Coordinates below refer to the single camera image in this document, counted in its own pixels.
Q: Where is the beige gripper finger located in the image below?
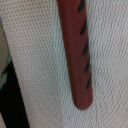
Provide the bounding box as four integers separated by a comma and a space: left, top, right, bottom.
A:
0, 18, 11, 89

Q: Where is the brown sausage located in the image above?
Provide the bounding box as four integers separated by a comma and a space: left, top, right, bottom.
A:
57, 0, 93, 110

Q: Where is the woven beige placemat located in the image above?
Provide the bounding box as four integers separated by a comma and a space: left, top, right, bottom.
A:
0, 0, 128, 128

